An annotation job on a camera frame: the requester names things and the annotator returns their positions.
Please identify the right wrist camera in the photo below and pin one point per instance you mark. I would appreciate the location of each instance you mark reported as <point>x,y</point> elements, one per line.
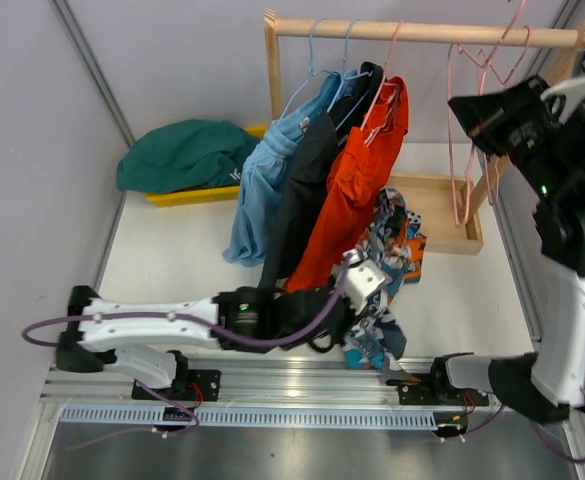
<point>566,95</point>

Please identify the slotted cable duct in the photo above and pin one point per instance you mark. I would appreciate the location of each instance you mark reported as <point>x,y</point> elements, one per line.
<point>384,419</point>

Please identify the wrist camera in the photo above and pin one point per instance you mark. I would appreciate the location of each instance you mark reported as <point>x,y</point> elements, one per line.
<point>566,95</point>
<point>362,279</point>

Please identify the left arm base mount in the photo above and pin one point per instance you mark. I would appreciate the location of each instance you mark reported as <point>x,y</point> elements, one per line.
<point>197,385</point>

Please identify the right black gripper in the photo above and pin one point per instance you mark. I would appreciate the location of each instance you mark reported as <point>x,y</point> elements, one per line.
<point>486,116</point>

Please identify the patterned colourful shorts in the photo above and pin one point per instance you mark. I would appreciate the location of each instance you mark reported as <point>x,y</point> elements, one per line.
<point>394,242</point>

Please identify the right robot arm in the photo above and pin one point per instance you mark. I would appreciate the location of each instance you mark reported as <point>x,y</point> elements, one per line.
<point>546,385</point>

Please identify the dark navy shorts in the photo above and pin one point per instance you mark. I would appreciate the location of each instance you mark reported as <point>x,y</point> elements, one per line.
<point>305,189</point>

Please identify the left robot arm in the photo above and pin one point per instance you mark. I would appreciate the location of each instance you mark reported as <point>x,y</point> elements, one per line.
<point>109,336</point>

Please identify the blue hanger navy shorts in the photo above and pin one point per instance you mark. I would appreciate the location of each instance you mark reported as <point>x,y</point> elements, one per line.
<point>344,77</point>

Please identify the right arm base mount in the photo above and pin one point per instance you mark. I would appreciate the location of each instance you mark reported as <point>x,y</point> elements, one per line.
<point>421,390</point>

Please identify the aluminium rail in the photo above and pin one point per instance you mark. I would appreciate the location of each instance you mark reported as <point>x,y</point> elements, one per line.
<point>303,382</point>

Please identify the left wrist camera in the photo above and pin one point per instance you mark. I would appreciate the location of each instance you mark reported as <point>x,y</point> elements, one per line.
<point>362,279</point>

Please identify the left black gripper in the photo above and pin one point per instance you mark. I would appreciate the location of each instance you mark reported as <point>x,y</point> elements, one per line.
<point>349,319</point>

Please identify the blue hanger light shorts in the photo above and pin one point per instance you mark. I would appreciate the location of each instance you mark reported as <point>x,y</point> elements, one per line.
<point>310,74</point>

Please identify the dark green shorts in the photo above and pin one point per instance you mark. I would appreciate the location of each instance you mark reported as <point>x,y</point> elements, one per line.
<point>190,154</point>

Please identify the yellow plastic bin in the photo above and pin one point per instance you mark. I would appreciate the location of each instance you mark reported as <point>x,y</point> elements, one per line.
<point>193,196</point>

